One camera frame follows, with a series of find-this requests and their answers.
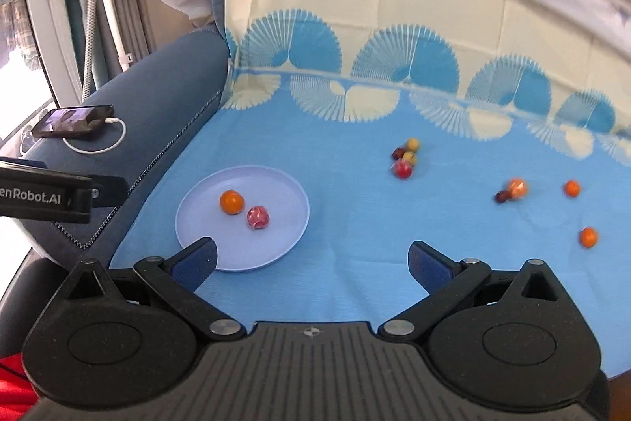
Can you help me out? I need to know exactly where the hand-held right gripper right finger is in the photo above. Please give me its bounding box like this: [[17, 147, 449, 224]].
[[377, 240, 568, 343]]

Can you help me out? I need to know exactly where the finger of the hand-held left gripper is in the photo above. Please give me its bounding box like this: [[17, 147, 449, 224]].
[[91, 176, 128, 208]]

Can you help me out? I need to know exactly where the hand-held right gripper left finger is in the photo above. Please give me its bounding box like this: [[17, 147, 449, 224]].
[[62, 238, 247, 343]]

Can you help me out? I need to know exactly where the lavender plate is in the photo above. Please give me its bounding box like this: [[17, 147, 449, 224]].
[[176, 165, 311, 273]]

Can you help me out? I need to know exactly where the black smartphone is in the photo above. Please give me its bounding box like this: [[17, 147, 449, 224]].
[[31, 105, 115, 139]]

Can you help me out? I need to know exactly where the blue fan-print blanket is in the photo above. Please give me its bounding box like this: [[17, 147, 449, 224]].
[[108, 0, 631, 377]]

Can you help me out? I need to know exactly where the blue sofa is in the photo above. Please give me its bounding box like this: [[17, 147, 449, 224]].
[[22, 29, 232, 264]]

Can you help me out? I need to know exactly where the red garment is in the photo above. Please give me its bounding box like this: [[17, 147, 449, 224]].
[[0, 352, 40, 421]]

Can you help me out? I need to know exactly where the white charging cable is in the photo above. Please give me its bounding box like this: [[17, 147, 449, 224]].
[[63, 118, 127, 154]]

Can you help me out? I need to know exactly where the white window frame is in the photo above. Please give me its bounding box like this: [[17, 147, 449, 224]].
[[17, 0, 84, 106]]

